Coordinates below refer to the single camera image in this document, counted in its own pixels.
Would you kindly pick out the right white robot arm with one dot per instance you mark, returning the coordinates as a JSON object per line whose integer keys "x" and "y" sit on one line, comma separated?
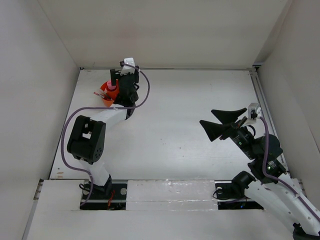
{"x": 267, "y": 182}

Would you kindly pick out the orange round compartment organizer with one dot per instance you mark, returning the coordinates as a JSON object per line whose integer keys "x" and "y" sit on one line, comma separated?
{"x": 111, "y": 95}

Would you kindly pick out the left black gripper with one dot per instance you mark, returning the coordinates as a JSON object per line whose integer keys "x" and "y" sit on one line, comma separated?
{"x": 115, "y": 74}

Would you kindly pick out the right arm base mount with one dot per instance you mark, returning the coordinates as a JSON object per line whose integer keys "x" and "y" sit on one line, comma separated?
{"x": 229, "y": 199}

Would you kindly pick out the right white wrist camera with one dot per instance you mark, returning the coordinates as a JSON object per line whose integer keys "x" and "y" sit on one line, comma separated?
{"x": 254, "y": 112}

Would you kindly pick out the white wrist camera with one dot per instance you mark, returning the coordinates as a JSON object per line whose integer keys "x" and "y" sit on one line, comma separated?
{"x": 128, "y": 66}
{"x": 254, "y": 112}

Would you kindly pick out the aluminium rail right edge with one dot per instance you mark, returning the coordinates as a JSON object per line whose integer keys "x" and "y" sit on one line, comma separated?
{"x": 258, "y": 96}

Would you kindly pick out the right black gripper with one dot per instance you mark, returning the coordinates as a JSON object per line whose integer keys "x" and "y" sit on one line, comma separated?
{"x": 213, "y": 130}

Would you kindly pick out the pink capped small bottle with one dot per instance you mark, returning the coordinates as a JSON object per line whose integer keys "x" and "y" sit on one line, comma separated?
{"x": 110, "y": 87}

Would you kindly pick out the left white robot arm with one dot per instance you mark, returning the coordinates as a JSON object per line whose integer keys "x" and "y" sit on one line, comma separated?
{"x": 87, "y": 139}

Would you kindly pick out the red pen refill with white end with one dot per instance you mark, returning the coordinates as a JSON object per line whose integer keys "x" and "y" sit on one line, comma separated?
{"x": 100, "y": 94}

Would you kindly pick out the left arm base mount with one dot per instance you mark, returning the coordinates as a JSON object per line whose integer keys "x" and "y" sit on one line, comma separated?
{"x": 115, "y": 201}

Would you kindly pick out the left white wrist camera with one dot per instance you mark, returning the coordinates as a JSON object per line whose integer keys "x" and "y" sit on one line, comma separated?
{"x": 128, "y": 66}

